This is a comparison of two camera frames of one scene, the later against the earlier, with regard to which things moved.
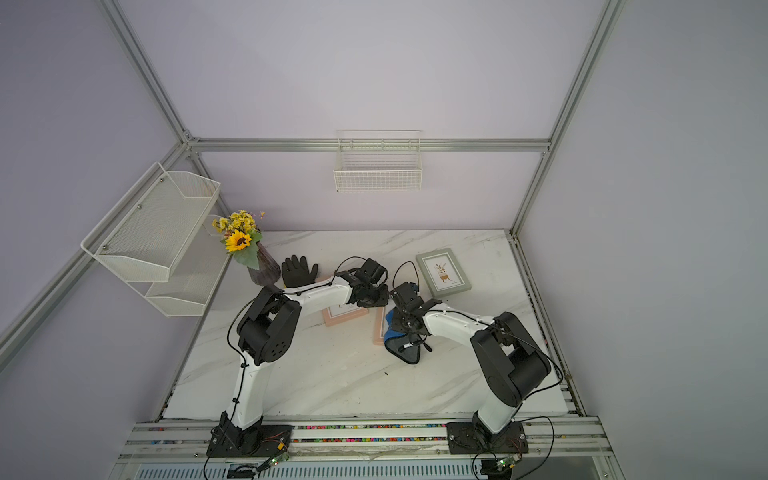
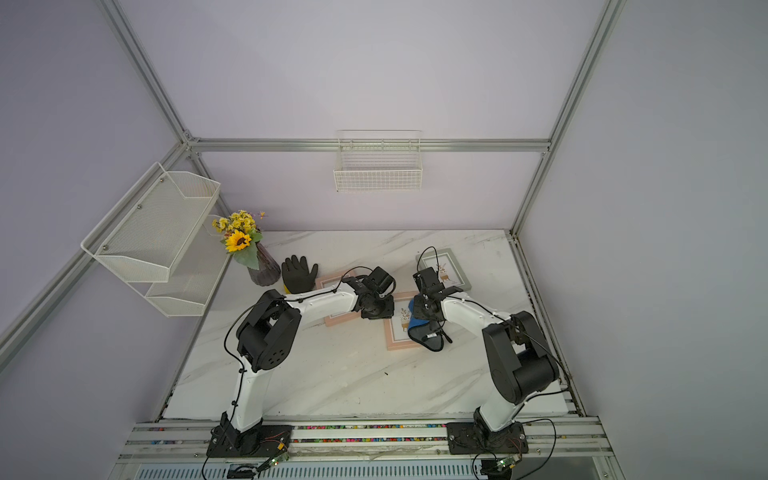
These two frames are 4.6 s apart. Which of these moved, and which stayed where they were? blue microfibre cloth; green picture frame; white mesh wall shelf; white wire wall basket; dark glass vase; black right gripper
Moved: black right gripper; blue microfibre cloth
Stayed: white wire wall basket; dark glass vase; white mesh wall shelf; green picture frame
